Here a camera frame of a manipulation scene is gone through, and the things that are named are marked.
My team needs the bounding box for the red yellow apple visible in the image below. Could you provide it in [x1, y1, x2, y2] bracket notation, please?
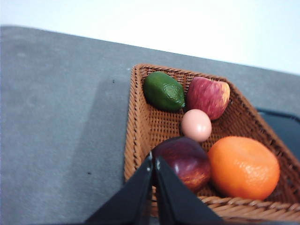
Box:
[187, 77, 230, 120]

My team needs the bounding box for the dark blue tray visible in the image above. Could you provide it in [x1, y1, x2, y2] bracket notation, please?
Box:
[256, 107, 300, 161]

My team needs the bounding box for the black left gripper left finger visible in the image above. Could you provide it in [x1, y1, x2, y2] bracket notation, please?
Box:
[85, 153, 153, 225]

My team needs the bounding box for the orange mandarin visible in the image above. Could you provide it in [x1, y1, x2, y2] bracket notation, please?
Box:
[208, 136, 281, 201]

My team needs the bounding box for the dark red apple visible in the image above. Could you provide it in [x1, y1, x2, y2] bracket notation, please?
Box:
[152, 137, 210, 192]

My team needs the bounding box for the brown wicker basket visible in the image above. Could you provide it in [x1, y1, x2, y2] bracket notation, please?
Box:
[124, 64, 300, 220]

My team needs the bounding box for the green lime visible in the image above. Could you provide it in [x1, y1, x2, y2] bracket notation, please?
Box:
[143, 71, 185, 111]

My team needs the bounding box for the pink egg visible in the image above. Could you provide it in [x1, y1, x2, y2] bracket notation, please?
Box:
[181, 109, 212, 142]

